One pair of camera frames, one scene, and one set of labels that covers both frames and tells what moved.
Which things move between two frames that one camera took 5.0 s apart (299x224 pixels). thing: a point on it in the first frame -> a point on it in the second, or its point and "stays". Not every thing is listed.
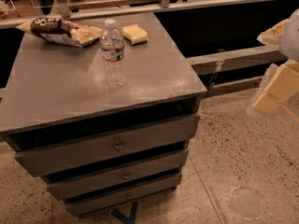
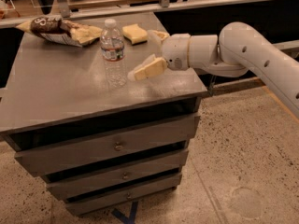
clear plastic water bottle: [112, 49] stays
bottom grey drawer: [123, 194] stays
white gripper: [291, 37] -> [175, 51]
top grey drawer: [62, 156] stays
